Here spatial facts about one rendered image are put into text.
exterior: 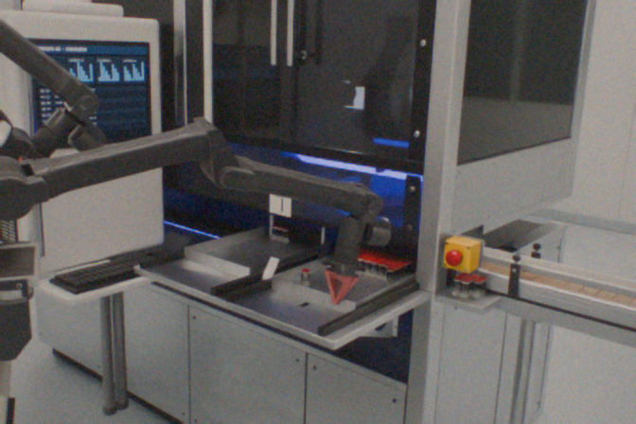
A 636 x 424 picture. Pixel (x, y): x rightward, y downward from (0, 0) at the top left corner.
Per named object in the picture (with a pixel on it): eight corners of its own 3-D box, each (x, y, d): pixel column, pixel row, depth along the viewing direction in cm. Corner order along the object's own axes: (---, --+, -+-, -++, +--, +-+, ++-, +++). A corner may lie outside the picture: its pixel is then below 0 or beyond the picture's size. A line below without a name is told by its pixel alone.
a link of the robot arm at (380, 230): (350, 185, 154) (371, 199, 148) (386, 193, 161) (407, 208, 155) (331, 230, 157) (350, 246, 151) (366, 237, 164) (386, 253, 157)
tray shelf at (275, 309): (255, 238, 218) (255, 233, 218) (443, 291, 176) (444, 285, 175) (133, 273, 182) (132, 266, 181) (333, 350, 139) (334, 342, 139)
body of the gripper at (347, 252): (365, 274, 156) (372, 244, 156) (342, 273, 148) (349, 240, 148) (343, 268, 160) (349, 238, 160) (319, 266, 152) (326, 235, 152)
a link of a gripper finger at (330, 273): (357, 308, 156) (366, 269, 156) (341, 308, 150) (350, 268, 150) (334, 300, 160) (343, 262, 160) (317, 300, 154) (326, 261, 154)
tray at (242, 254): (266, 236, 215) (266, 225, 214) (328, 253, 199) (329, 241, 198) (185, 258, 189) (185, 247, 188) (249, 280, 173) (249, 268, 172)
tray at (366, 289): (348, 258, 194) (349, 247, 193) (427, 279, 179) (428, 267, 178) (271, 289, 168) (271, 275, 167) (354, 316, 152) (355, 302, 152)
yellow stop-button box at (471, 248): (455, 260, 170) (458, 234, 168) (482, 267, 166) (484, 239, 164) (441, 267, 165) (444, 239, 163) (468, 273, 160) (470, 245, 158)
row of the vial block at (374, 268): (345, 267, 186) (346, 251, 185) (400, 282, 175) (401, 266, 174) (341, 269, 184) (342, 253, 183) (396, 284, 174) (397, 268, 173)
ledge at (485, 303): (461, 288, 179) (461, 281, 179) (505, 300, 171) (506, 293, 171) (435, 301, 168) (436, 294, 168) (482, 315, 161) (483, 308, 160)
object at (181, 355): (199, 300, 390) (197, 153, 369) (539, 433, 265) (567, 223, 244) (38, 357, 315) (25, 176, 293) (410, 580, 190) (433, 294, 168)
